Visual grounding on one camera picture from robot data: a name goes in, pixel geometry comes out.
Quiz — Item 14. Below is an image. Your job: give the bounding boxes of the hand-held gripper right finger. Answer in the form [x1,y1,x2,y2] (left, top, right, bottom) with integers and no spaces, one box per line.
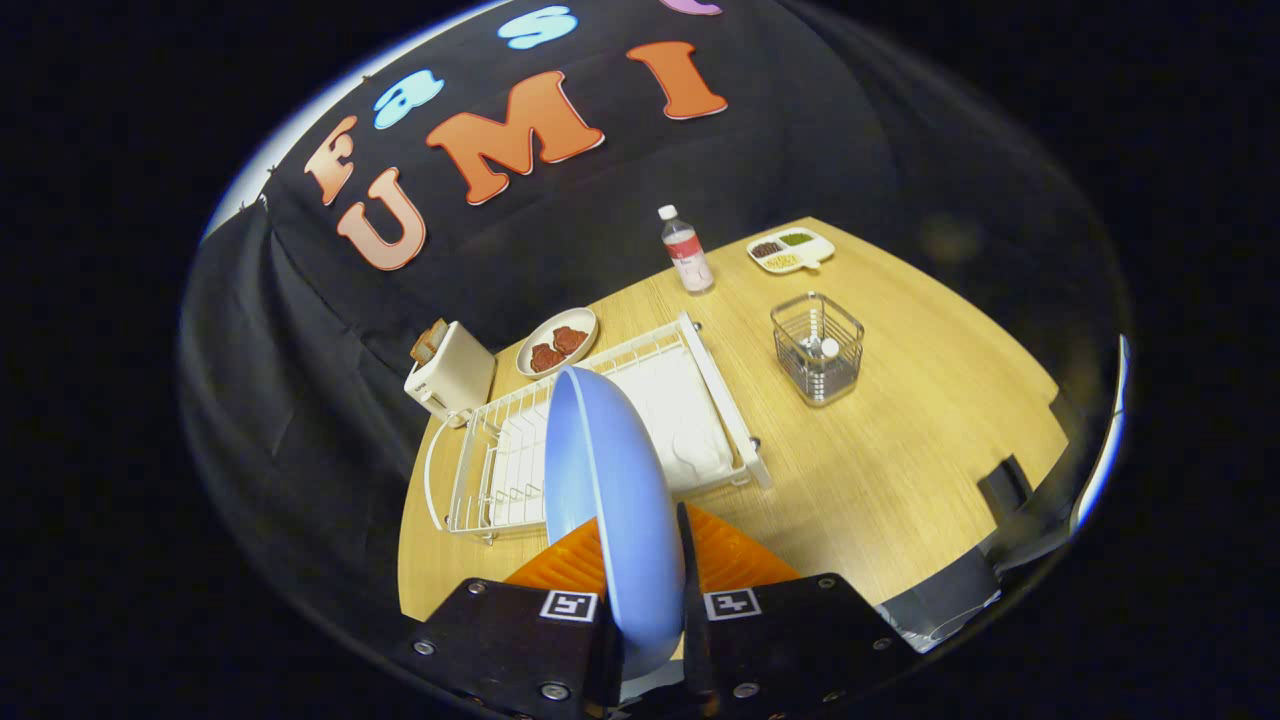
[675,502,923,720]

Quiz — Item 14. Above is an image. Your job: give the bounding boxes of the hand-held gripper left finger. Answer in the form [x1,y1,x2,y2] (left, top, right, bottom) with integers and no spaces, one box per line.
[393,515,623,720]

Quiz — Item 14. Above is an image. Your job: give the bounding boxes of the blue plate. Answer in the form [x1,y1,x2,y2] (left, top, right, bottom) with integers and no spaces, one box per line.
[543,365,689,681]

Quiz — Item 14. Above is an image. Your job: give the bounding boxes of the white wire dish rack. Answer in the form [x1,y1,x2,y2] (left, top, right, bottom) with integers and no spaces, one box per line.
[424,312,774,546]

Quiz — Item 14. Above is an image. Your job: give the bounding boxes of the metal wire basket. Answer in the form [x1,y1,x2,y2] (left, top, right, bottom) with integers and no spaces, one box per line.
[770,291,866,408]

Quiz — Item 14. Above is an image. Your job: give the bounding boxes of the white round dish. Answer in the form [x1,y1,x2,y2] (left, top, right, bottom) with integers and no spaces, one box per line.
[515,307,600,378]

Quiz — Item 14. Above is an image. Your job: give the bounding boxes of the white divided snack dish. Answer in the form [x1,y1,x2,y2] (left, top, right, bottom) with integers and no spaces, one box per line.
[747,227,836,276]

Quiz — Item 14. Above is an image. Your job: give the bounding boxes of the white toaster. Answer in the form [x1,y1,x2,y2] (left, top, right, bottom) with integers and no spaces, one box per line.
[404,320,498,429]

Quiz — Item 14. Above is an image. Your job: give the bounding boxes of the black table clamp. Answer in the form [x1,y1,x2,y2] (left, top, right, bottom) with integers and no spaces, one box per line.
[978,455,1036,521]

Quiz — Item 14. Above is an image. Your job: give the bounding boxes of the clear bottle with red label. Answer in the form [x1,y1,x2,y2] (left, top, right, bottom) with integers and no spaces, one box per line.
[658,205,716,296]

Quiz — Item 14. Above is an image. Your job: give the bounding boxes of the black backdrop cloth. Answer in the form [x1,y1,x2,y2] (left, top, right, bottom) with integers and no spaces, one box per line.
[180,0,1136,641]

